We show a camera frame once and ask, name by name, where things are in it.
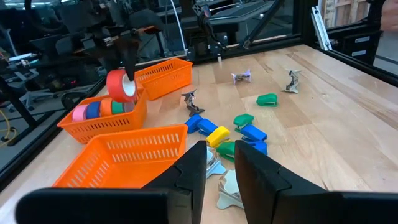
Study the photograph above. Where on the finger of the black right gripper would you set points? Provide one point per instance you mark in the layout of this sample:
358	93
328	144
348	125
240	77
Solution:
131	59

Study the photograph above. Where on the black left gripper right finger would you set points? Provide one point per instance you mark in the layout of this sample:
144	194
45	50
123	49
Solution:
280	199

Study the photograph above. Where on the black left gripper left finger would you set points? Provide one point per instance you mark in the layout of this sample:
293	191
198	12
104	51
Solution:
174	199

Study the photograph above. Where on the red tape roll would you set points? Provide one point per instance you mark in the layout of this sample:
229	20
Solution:
115	85

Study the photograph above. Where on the orange plastic basket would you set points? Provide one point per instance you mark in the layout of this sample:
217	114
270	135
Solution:
168	81
102	127
124	168

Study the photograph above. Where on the green tape roll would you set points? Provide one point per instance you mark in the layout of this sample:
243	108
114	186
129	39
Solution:
117	107

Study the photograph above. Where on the orange tape roll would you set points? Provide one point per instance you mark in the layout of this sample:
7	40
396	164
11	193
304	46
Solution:
105	107

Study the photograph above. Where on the blue tape roll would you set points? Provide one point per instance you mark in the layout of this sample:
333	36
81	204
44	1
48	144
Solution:
93	110

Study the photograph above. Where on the green mini stapler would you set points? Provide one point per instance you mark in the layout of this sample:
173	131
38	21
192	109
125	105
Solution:
226	151
243	120
266	99

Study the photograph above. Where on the pink tape roll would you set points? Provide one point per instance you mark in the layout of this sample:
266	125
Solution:
79	112

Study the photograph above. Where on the yellow mini stapler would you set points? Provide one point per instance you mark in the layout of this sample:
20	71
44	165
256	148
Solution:
218	136

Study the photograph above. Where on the beige staple remover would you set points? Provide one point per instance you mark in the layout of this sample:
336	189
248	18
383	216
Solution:
292	82

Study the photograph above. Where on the grey stapler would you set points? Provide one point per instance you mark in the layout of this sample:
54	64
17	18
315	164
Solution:
228	196

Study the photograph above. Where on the grey office chair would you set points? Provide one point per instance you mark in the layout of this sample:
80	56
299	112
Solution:
29	96

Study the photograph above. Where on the dark grey desk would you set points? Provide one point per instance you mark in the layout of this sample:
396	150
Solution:
242	17

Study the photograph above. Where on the black box white labels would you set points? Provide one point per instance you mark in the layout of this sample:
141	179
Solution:
367	46

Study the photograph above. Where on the wooden pallet stack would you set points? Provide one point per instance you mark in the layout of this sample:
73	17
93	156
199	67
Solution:
342	12

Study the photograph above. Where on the black aluminium table frame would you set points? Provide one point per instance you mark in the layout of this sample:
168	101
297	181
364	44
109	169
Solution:
289	40

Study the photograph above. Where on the silver corner bracket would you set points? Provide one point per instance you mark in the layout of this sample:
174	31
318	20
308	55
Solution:
320	28

